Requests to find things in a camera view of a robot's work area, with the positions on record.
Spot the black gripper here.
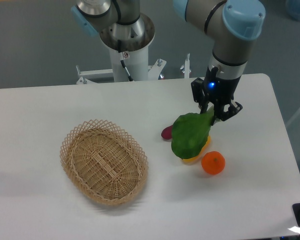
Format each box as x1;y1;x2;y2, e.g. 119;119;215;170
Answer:
191;67;243;125

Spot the green leafy vegetable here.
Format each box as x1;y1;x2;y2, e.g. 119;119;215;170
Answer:
171;107;214;159

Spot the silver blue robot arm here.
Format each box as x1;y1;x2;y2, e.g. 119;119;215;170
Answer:
71;0;266;121

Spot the purple sweet potato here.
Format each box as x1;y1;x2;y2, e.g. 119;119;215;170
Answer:
161;125;173;140

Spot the orange tangerine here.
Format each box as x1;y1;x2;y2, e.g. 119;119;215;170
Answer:
201;151;226;175

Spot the yellow mango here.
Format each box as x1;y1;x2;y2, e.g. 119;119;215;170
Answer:
182;135;211;164

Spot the woven wicker basket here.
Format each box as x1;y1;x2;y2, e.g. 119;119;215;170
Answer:
60;119;148;206

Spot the blue bag in background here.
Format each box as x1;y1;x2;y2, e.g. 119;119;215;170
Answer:
285;0;300;22

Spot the black white cable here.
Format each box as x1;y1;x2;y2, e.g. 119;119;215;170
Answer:
117;39;135;82

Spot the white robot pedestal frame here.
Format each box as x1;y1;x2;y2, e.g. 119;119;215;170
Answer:
76;13;167;84

